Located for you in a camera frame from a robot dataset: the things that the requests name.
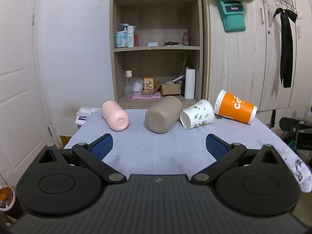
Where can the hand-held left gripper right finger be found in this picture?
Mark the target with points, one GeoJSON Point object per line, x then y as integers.
{"type": "Point", "coordinates": [215, 147]}

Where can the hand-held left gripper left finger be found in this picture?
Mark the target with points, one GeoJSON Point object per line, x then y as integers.
{"type": "Point", "coordinates": [102, 147]}

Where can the pink cup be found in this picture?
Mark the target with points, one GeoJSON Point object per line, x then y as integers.
{"type": "Point", "coordinates": [113, 113]}

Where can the white floral paper cup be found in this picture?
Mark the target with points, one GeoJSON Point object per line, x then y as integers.
{"type": "Point", "coordinates": [198, 114]}

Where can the orange paper cup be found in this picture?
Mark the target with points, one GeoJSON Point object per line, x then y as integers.
{"type": "Point", "coordinates": [234, 107]}

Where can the taupe cup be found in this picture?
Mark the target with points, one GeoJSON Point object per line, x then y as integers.
{"type": "Point", "coordinates": [163, 114]}

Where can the white packet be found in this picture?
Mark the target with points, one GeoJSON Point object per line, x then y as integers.
{"type": "Point", "coordinates": [82, 118]}

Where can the pale blue patterned tablecloth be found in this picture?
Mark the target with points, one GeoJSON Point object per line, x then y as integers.
{"type": "Point", "coordinates": [156, 148]}

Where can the pink flat box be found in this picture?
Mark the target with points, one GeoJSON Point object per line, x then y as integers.
{"type": "Point", "coordinates": [146, 95]}

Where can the white paper roll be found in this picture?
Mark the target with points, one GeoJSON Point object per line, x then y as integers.
{"type": "Point", "coordinates": [190, 84]}

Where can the glass bottle beige cap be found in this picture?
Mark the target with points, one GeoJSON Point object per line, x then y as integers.
{"type": "Point", "coordinates": [128, 82]}

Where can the white small container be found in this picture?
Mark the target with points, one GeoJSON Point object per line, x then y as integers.
{"type": "Point", "coordinates": [138, 85]}

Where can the cardboard box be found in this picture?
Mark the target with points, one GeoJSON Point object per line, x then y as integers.
{"type": "Point", "coordinates": [170, 89]}

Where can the wooden floral box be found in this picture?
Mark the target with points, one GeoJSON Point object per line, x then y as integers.
{"type": "Point", "coordinates": [148, 85]}

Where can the black chair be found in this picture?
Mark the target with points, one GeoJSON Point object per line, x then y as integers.
{"type": "Point", "coordinates": [296, 129]}

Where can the wooden wardrobe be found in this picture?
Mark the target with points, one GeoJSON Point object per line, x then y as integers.
{"type": "Point", "coordinates": [234, 61]}

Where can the white door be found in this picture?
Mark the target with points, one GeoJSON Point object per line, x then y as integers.
{"type": "Point", "coordinates": [19, 102]}

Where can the pale teal pump bottle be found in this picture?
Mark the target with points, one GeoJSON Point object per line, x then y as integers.
{"type": "Point", "coordinates": [121, 40]}

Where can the white bowl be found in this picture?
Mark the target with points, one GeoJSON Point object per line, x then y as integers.
{"type": "Point", "coordinates": [6, 198]}

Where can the black flat item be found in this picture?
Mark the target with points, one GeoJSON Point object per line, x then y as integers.
{"type": "Point", "coordinates": [173, 43]}

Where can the small orange bottle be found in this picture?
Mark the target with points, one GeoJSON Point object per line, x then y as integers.
{"type": "Point", "coordinates": [136, 40]}

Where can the pink glass bottle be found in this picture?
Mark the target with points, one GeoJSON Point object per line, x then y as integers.
{"type": "Point", "coordinates": [186, 39]}

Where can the white bottle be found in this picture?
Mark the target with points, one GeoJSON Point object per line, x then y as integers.
{"type": "Point", "coordinates": [131, 37]}

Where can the white flat box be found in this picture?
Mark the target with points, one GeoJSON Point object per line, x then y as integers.
{"type": "Point", "coordinates": [152, 44]}

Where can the black ribbon bow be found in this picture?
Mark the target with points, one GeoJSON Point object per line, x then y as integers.
{"type": "Point", "coordinates": [286, 53]}

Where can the teal hanging pouch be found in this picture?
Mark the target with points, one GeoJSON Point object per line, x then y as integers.
{"type": "Point", "coordinates": [232, 18]}

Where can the wooden bookshelf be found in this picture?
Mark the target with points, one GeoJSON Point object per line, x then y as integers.
{"type": "Point", "coordinates": [156, 24]}

